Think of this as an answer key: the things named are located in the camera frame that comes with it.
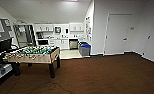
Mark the green lid waste bin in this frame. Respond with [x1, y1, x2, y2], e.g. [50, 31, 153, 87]
[77, 40, 87, 46]

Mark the blue lid recycling bin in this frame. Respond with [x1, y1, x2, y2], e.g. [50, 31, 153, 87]
[79, 43, 92, 57]

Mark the white two-door base cabinet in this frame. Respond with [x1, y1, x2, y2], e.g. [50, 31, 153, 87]
[54, 38, 70, 50]

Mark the black built-in microwave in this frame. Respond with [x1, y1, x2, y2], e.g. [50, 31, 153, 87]
[37, 39, 49, 46]

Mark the black coffee machine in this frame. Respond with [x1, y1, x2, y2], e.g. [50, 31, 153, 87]
[36, 31, 44, 40]

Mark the white door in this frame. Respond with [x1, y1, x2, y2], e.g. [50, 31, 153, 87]
[141, 13, 154, 64]
[103, 13, 134, 56]

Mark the green foosball table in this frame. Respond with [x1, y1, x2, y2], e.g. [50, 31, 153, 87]
[3, 45, 62, 79]

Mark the stainless steel refrigerator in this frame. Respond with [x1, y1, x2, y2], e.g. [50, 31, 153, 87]
[12, 23, 37, 49]

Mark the black monitor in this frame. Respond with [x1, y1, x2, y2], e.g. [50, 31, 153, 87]
[0, 38, 13, 53]

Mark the black wheeled cart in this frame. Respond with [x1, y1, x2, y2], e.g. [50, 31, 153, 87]
[0, 51, 22, 88]

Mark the white wall cabinet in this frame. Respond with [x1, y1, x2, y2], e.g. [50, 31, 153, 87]
[69, 22, 85, 33]
[34, 23, 55, 33]

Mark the large colourful wall poster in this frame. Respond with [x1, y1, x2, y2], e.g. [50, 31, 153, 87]
[85, 16, 93, 44]

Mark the black floor cable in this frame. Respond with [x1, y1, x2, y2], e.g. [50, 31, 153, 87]
[6, 73, 74, 94]

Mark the grey wall sign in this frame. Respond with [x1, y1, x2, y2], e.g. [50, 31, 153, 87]
[129, 26, 136, 31]

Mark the wall notice board with papers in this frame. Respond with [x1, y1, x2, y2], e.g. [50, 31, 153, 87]
[0, 17, 14, 43]

